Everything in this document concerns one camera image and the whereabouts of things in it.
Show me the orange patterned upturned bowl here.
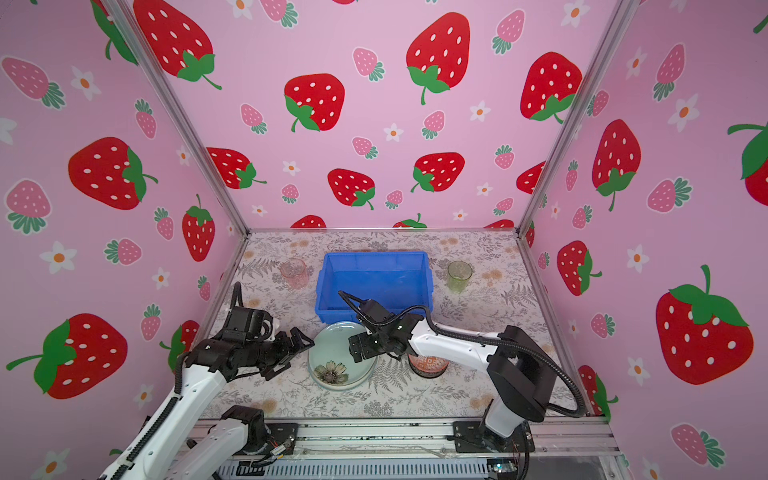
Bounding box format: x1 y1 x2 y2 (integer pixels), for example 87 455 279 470
408 355 450 379

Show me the green glass cup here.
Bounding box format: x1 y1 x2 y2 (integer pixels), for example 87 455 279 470
447 260 473 293

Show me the light green flower plate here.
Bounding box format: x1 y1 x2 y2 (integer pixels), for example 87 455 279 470
308 322 377 391

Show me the blue plastic bin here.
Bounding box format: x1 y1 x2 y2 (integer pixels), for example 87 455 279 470
315 251 434 324

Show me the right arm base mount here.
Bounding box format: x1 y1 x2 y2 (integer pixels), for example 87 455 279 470
448 420 535 453

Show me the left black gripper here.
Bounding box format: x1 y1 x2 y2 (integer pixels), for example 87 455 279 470
248 325 316 377

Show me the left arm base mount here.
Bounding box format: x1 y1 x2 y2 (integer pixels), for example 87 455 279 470
237 422 299 457

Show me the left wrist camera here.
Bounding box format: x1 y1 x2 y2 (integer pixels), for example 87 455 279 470
222 306 273 345

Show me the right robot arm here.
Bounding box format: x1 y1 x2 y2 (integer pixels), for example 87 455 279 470
348 313 587 439

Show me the pink glass cup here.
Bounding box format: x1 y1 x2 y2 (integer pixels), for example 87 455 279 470
279 258 309 290

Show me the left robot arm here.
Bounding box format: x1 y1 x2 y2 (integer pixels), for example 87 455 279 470
101 283 315 479

